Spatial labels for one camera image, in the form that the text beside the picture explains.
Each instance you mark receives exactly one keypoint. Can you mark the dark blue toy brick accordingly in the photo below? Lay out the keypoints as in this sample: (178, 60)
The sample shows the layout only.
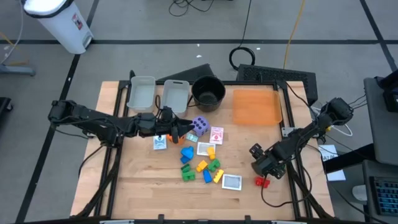
(184, 160)

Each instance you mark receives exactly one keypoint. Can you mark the red playing card box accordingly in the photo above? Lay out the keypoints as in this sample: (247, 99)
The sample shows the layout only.
(216, 135)

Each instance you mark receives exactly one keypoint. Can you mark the small yellow toy brick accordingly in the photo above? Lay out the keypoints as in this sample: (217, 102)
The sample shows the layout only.
(211, 152)

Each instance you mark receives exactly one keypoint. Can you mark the black aluminium table frame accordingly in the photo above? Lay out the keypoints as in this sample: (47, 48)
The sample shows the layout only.
(202, 221)

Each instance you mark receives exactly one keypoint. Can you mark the teal toy brick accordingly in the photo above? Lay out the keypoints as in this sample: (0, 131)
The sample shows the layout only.
(192, 137)

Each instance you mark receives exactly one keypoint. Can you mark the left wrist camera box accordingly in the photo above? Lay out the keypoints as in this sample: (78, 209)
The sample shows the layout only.
(167, 112)

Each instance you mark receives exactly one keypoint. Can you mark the blue playing card box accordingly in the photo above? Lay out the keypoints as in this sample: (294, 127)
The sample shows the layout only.
(160, 142)

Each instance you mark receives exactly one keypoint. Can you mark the small green toy brick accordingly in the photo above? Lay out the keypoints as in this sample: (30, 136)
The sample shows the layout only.
(185, 168)

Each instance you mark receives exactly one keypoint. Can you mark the dark grey keyboard desk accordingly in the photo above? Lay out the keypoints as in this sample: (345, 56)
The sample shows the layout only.
(366, 169)

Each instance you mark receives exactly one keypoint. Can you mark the light blue toy block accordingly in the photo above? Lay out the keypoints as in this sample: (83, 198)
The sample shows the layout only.
(188, 152)

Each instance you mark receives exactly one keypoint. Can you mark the black device on desk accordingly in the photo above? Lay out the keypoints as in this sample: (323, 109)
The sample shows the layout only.
(390, 93)

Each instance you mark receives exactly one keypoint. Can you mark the backlit keyboard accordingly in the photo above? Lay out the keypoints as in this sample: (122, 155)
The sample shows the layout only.
(385, 196)

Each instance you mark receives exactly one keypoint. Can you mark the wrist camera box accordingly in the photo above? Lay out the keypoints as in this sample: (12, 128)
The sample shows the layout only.
(257, 151)
(167, 112)

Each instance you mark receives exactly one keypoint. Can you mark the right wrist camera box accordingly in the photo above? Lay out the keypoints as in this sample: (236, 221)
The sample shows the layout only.
(257, 151)

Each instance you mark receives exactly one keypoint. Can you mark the red toy brick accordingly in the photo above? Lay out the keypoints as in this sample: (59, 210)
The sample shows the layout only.
(259, 182)

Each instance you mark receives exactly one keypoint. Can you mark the large green toy brick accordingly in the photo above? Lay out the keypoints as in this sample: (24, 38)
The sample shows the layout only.
(188, 176)

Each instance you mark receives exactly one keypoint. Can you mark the black floor object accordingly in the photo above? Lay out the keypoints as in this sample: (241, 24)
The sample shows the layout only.
(4, 104)

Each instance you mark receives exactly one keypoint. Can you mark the yellow round-stud toy brick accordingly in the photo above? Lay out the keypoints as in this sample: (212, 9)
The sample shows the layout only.
(201, 165)

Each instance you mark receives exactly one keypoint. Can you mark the white paper sheet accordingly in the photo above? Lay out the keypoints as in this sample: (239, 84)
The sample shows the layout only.
(328, 152)
(336, 175)

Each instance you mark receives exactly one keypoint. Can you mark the blue hollow toy brick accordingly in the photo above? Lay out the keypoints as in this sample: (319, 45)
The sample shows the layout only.
(207, 176)

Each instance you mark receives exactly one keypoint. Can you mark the long yellow toy brick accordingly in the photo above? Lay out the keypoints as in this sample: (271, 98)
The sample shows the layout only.
(218, 176)

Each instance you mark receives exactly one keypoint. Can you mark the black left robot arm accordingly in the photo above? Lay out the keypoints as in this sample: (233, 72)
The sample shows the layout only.
(93, 119)

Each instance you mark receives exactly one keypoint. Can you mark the grey plastic bin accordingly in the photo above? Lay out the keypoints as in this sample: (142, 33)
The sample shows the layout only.
(141, 96)
(175, 96)

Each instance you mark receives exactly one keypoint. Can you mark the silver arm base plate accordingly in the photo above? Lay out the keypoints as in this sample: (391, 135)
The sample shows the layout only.
(90, 135)
(287, 131)

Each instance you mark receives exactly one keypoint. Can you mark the black bucket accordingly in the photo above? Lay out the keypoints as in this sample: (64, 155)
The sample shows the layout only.
(208, 93)

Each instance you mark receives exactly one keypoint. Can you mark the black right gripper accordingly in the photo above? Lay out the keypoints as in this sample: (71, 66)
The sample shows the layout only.
(267, 165)

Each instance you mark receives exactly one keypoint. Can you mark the purple foam die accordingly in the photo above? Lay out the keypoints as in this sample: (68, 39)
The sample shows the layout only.
(199, 126)

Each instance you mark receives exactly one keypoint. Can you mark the white trash bin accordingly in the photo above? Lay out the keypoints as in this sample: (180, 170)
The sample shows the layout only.
(62, 21)

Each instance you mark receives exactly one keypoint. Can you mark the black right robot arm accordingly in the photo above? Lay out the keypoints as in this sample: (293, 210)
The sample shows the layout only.
(337, 109)

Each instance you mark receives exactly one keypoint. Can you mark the white computer mouse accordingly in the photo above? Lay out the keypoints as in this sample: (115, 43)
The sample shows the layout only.
(359, 193)

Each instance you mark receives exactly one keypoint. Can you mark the orange foam die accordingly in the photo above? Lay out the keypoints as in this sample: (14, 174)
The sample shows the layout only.
(183, 140)

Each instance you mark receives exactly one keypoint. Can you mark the black triangular plate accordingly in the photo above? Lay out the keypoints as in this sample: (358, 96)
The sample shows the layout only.
(192, 74)

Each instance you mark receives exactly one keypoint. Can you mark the medium green toy brick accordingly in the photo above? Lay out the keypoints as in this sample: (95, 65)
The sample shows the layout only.
(214, 165)

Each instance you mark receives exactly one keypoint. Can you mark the black perforated panel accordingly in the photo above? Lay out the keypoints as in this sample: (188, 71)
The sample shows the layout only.
(280, 77)

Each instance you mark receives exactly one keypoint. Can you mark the grey floor stand base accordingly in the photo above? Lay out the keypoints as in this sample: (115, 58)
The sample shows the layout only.
(15, 70)

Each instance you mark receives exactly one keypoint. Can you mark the orange translucent tray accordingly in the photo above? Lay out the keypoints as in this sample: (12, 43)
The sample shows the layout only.
(256, 107)

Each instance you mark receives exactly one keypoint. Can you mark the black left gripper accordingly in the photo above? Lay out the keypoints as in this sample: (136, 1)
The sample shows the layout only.
(149, 124)

